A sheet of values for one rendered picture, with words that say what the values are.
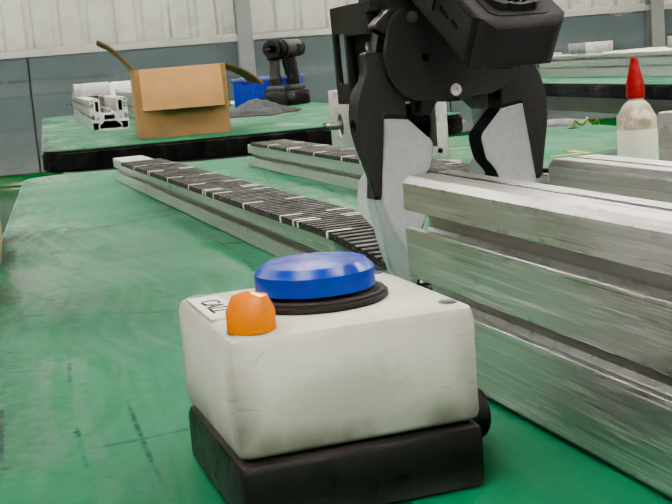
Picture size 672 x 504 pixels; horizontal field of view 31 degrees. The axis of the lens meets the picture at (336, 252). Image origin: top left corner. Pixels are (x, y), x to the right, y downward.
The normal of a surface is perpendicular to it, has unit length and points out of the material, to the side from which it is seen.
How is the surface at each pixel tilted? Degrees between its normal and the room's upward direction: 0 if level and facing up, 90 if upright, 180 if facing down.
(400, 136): 90
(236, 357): 90
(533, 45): 122
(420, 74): 90
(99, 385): 0
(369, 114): 90
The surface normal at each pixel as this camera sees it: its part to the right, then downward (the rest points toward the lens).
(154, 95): 0.14, -0.24
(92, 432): -0.08, -0.98
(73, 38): 0.22, 0.14
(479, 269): -0.95, 0.12
